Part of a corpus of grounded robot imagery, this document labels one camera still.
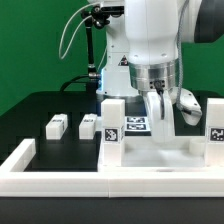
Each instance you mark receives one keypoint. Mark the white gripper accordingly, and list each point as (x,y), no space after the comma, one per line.
(159,109)

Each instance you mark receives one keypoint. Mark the white desk top tray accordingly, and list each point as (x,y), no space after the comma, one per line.
(141,154)

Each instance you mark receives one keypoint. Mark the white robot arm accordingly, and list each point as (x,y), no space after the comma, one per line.
(144,40)

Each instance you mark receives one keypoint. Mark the marker tag sheet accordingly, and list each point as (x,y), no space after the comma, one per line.
(137,124)

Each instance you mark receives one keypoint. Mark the white U-shaped fence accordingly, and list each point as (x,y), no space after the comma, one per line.
(15,181)

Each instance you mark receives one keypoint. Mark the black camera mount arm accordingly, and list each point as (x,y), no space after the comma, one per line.
(91,43)

